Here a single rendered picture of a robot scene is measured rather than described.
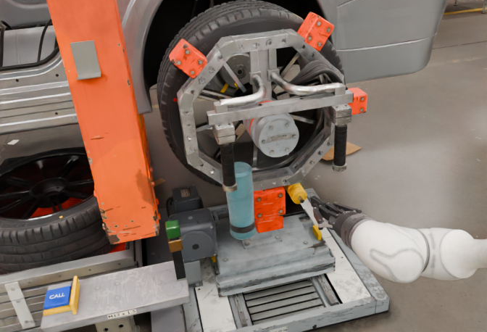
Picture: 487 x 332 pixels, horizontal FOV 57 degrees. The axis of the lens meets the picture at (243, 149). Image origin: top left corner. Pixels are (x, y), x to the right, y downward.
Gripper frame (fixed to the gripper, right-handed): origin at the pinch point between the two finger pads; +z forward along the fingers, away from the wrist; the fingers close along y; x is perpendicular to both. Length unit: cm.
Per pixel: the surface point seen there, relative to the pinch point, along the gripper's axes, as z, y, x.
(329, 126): 27.0, -19.1, -15.3
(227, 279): 51, 21, 44
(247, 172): 18.0, 14.6, -8.3
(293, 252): 46, -7, 38
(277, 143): 12.1, 5.5, -17.1
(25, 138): 264, 121, 1
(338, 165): 5.6, -10.2, -8.1
